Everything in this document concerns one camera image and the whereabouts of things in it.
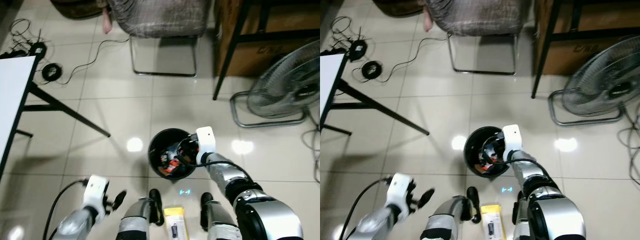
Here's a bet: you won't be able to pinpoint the yellow package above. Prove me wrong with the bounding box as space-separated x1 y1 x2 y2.
481 204 506 240
163 206 186 240

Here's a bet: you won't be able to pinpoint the black round rubbish bin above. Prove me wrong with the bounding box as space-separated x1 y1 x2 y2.
148 128 201 180
464 126 516 179

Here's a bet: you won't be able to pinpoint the robot left leg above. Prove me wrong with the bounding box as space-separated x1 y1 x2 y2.
420 186 482 240
117 189 164 240

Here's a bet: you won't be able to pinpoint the robot leg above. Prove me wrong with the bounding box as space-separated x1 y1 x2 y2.
117 189 164 240
200 192 239 240
511 190 539 240
420 186 482 240

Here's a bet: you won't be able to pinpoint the robot right leg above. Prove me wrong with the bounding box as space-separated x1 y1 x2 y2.
200 192 239 240
511 190 539 240

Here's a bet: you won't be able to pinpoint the grey floor fan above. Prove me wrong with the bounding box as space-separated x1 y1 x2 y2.
548 36 640 126
230 40 321 129

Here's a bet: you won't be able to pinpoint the brown cardboard box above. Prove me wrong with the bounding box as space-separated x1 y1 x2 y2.
535 0 640 76
215 0 321 78

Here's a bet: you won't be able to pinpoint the brown plaid fabric chair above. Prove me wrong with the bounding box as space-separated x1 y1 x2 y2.
107 0 211 78
425 0 521 76

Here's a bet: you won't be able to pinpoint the person's leg brown trousers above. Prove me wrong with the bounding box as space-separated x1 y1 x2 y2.
101 6 112 35
422 4 434 32

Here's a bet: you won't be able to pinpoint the dark brown beanbag seat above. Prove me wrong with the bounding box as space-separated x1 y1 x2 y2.
50 0 109 20
372 0 426 17

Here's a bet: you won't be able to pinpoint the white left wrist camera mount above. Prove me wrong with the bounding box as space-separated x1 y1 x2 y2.
387 172 416 221
82 175 111 221

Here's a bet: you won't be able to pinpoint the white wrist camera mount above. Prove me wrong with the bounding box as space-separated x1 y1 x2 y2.
82 175 111 221
387 172 416 221
501 124 524 164
195 126 217 166

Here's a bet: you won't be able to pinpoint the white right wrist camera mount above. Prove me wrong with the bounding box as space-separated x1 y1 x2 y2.
501 124 524 164
195 126 217 166

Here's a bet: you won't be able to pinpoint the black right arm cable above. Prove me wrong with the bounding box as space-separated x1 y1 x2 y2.
499 156 557 186
182 154 254 184

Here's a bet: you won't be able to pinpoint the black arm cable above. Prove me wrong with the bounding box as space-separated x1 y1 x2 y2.
44 179 89 240
499 156 557 186
345 176 392 240
182 154 254 184

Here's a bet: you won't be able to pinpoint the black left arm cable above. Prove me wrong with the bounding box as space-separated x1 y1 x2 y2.
44 179 89 240
345 176 392 240

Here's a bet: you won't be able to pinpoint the white top black frame desk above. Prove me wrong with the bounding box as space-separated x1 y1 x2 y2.
531 0 640 99
212 0 321 101

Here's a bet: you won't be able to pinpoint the grey cable bundle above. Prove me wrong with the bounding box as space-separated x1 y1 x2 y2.
300 120 321 184
617 107 640 174

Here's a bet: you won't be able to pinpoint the black coiled cable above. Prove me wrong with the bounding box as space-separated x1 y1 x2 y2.
41 62 64 83
361 60 384 80

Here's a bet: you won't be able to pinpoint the black round cable reel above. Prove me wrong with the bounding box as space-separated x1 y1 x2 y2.
27 41 49 59
348 39 369 62

